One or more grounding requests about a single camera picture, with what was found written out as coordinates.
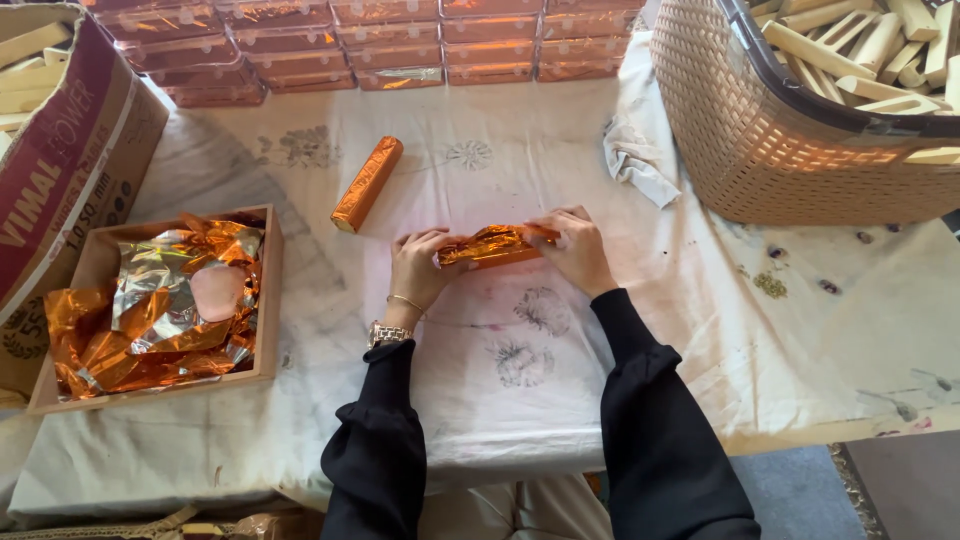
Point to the stack of clear plastic boxes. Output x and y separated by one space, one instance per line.
375 45

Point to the wooden tray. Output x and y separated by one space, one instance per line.
97 251

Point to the silver wristwatch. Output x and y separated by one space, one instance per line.
388 334

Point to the gold bangle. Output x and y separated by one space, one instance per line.
409 302

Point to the person's right fingers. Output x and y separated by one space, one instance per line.
551 221

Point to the person's right hand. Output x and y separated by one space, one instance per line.
577 251

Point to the brown fringed floor mat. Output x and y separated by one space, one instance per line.
900 487

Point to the red printed cardboard carton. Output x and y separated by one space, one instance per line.
71 172

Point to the heap of orange foil sheets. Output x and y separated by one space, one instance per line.
161 337

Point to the person's left hand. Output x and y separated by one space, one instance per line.
416 274

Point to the half-wrapped orange foil bar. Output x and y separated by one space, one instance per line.
487 246

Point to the cream sticks in carton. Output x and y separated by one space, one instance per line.
30 71

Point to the beige woven plastic basket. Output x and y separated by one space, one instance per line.
757 142

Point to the pink stone weight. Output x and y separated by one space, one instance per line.
217 292

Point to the pile of cream sticks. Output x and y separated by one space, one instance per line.
862 52

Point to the wrapped orange foil bar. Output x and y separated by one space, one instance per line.
366 184

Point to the white floral table cloth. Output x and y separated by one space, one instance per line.
750 337

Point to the person's beige trousers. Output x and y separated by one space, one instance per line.
517 510

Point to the crumpled white rag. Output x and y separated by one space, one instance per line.
637 161

